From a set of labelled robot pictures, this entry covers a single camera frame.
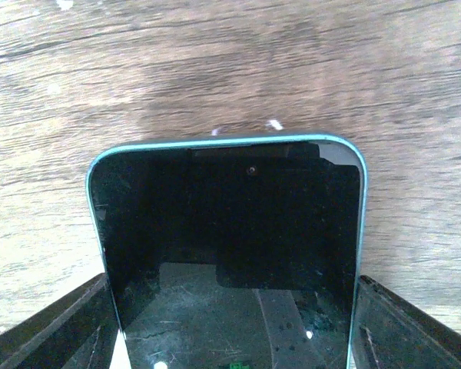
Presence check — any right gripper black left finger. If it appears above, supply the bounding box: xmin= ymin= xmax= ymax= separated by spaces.
xmin=0 ymin=273 xmax=118 ymax=368

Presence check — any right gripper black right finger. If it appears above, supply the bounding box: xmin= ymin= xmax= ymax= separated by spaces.
xmin=351 ymin=275 xmax=461 ymax=368

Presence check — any teal-edged smartphone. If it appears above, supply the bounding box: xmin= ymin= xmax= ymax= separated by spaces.
xmin=86 ymin=134 xmax=367 ymax=368

